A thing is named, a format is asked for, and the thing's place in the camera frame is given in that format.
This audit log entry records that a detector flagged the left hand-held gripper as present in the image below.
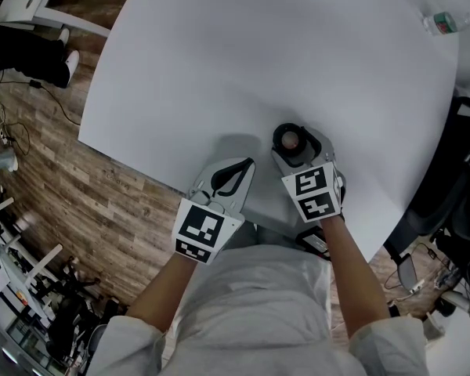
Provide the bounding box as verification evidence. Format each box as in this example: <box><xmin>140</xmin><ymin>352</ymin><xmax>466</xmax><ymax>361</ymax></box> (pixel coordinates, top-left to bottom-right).
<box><xmin>175</xmin><ymin>157</ymin><xmax>256</xmax><ymax>266</ymax></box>

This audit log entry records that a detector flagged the black waist device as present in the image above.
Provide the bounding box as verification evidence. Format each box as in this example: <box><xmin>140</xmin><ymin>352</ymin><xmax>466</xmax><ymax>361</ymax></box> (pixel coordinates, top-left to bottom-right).
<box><xmin>295</xmin><ymin>227</ymin><xmax>332</xmax><ymax>260</ymax></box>

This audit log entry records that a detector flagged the black tape roll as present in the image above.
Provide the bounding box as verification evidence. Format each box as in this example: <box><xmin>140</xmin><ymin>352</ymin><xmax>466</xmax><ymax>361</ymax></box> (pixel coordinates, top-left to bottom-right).
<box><xmin>273</xmin><ymin>122</ymin><xmax>307</xmax><ymax>160</ymax></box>

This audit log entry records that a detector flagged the black power cable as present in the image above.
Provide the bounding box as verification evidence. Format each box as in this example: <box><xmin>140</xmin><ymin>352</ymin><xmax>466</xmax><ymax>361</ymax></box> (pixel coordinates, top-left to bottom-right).
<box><xmin>0</xmin><ymin>72</ymin><xmax>81</xmax><ymax>127</ymax></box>

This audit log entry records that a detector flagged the person's grey shirt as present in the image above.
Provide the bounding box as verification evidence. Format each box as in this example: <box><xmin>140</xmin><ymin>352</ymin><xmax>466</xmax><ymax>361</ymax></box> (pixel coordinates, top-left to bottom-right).
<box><xmin>85</xmin><ymin>244</ymin><xmax>430</xmax><ymax>376</ymax></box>

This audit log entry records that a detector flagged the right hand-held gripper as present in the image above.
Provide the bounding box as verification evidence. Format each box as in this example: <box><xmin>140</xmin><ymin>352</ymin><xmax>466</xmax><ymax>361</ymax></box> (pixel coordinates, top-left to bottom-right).
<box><xmin>271</xmin><ymin>126</ymin><xmax>345</xmax><ymax>223</ymax></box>

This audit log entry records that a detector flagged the clear plastic water bottle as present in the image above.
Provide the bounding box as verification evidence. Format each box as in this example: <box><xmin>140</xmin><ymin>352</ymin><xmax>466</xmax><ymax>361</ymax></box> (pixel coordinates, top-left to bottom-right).
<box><xmin>421</xmin><ymin>10</ymin><xmax>470</xmax><ymax>37</ymax></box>

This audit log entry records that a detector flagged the black office chair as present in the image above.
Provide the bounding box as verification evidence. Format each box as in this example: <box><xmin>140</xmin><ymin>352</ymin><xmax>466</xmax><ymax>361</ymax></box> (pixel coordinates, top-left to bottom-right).
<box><xmin>383</xmin><ymin>96</ymin><xmax>470</xmax><ymax>293</ymax></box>

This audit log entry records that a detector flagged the white desk frame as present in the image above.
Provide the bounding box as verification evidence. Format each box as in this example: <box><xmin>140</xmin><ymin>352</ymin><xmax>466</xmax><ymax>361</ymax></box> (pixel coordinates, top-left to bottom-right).
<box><xmin>0</xmin><ymin>197</ymin><xmax>63</xmax><ymax>328</ymax></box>

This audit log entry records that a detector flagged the person's left forearm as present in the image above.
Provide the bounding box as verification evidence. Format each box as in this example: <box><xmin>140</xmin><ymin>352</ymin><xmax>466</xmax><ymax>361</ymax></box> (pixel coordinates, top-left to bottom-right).
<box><xmin>125</xmin><ymin>252</ymin><xmax>199</xmax><ymax>332</ymax></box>

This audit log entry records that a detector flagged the person's right forearm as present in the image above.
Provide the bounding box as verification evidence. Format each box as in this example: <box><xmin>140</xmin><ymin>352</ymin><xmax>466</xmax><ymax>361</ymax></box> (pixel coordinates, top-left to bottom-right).
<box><xmin>320</xmin><ymin>215</ymin><xmax>391</xmax><ymax>338</ymax></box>

